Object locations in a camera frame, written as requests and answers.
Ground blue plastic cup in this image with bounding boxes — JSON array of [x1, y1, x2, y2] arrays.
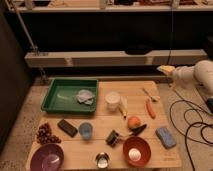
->
[[79, 122, 93, 140]]

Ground dark brown rectangular block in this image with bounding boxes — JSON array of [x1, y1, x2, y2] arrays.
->
[[58, 119, 78, 137]]

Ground small fork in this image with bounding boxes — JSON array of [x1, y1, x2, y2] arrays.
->
[[142, 88, 158, 103]]

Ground small metal cup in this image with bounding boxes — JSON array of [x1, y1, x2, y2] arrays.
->
[[96, 152, 110, 169]]

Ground yellow handled utensil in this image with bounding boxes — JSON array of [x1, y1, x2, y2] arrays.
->
[[120, 96, 128, 119]]

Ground black cables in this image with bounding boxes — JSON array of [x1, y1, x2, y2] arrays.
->
[[168, 86, 213, 171]]

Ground orange apple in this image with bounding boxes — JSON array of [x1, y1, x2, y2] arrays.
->
[[127, 116, 141, 129]]

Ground bunch of dark grapes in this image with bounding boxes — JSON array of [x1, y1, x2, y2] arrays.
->
[[36, 123, 61, 145]]

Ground green plastic tray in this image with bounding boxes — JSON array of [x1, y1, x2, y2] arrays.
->
[[41, 78, 98, 115]]

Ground white egg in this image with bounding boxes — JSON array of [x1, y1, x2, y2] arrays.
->
[[129, 148, 141, 161]]

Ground white plastic cup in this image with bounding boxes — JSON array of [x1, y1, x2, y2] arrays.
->
[[105, 92, 121, 112]]

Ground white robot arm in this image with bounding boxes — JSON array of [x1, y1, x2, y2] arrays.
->
[[157, 60, 213, 92]]

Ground blue sponge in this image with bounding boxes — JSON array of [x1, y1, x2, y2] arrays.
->
[[155, 127, 176, 149]]

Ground red bowl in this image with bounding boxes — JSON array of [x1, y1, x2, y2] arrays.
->
[[123, 137, 151, 167]]

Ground purple bowl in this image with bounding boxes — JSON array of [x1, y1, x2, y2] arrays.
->
[[30, 144, 64, 171]]

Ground metal shelf rack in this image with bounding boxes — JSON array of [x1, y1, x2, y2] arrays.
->
[[4, 0, 213, 77]]

